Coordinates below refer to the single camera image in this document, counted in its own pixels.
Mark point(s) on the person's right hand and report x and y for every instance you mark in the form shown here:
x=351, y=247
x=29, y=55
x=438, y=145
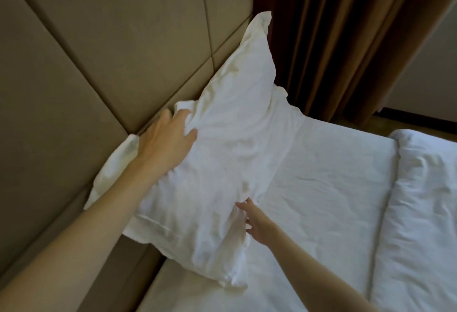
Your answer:
x=262, y=224

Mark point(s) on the person's left hand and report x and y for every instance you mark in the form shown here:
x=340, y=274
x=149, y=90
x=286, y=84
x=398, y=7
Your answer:
x=164, y=142

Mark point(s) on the person's left thumb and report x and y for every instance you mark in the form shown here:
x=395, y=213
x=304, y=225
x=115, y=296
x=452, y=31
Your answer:
x=190, y=138

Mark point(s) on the person's right thumb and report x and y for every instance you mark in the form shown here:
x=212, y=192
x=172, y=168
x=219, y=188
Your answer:
x=250, y=229

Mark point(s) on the white pillow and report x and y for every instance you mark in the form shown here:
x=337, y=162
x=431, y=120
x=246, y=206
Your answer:
x=221, y=151
x=110, y=174

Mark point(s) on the person's left forearm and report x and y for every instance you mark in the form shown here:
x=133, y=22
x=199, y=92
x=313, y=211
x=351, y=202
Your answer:
x=82, y=236

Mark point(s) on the person's right forearm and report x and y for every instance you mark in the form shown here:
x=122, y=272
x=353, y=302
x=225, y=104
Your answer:
x=314, y=276

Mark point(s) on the white bed sheet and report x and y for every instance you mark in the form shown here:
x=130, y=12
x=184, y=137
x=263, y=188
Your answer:
x=332, y=197

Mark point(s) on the beige padded headboard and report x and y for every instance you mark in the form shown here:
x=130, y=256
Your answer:
x=89, y=54

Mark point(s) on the white duvet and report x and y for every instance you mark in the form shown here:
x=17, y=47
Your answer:
x=421, y=222

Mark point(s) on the brown curtain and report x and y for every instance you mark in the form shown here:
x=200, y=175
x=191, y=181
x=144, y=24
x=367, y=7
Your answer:
x=339, y=36

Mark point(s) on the dark baseboard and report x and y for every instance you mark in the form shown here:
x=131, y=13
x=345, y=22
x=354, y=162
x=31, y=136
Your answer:
x=414, y=114

